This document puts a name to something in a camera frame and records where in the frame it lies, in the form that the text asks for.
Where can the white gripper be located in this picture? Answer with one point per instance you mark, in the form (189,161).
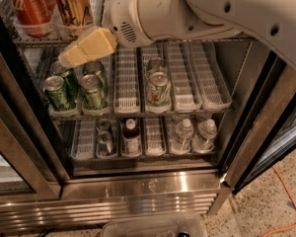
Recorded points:
(123,15)

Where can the orange gold soda can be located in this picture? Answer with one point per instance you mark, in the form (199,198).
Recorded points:
(76,16)

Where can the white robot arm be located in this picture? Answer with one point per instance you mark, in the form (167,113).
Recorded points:
(272,22)

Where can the green can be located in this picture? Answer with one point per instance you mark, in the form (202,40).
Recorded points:
(56,90)
(69,76)
(93,93)
(98,69)

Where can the green can back left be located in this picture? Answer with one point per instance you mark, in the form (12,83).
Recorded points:
(69,76)

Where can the white floral can back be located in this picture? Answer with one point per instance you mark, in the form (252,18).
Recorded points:
(155,64)

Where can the white floral can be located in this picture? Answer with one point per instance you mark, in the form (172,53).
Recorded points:
(158,90)
(155,64)

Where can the green can front left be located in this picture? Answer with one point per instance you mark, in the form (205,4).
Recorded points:
(56,90)

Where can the red cola can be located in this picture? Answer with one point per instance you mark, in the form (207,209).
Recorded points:
(33,16)

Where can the white floral can front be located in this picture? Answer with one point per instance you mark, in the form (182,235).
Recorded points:
(158,90)

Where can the blue silver can back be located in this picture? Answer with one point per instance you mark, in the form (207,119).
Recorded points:
(103,124)

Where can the blue silver can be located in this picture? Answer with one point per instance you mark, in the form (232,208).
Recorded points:
(103,124)
(105,145)

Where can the blue silver can front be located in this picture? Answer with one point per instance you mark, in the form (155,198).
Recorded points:
(105,145)

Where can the stainless steel fridge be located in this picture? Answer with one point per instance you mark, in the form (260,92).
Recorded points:
(50,174)

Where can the fridge glass door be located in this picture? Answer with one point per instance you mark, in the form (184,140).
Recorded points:
(280,142)

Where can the dark juice bottle white cap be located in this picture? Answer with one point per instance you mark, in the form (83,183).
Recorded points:
(131,136)

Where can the clear water bottle left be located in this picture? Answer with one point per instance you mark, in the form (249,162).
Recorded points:
(182,137)

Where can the clear water bottle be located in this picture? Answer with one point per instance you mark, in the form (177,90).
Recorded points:
(182,137)
(205,134)

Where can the clear water bottle right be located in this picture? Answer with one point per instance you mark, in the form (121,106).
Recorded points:
(205,134)

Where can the clear plastic bin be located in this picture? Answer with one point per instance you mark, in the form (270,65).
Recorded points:
(168,225)

